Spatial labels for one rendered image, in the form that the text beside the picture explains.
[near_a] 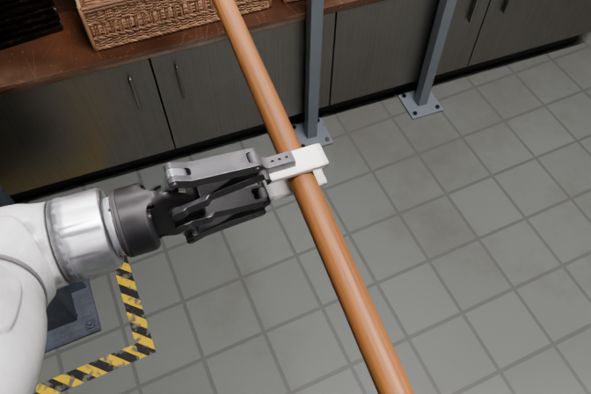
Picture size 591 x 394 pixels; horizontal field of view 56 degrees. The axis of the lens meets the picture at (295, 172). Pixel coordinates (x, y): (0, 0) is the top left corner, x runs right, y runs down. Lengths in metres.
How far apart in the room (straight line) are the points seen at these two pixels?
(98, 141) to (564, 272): 1.61
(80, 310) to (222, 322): 0.45
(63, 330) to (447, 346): 1.19
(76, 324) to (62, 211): 1.35
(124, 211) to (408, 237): 1.49
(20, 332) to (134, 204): 0.17
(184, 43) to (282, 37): 0.32
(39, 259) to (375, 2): 1.50
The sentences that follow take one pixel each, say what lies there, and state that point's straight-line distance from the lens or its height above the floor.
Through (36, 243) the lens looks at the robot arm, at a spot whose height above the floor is 1.24.
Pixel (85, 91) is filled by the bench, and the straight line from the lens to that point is 1.80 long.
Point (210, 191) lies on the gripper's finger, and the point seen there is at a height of 1.22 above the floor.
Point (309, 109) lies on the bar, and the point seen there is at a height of 0.18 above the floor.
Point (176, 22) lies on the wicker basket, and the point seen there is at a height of 0.61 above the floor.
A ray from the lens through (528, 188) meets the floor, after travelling 2.22.
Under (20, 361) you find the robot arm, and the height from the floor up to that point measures 1.31.
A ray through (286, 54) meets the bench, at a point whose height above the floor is 0.42.
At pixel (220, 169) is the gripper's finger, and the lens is 0.57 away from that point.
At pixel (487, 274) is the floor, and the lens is 1.99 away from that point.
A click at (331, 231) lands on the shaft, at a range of 0.58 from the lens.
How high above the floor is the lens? 1.72
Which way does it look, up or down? 55 degrees down
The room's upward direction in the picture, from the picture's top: straight up
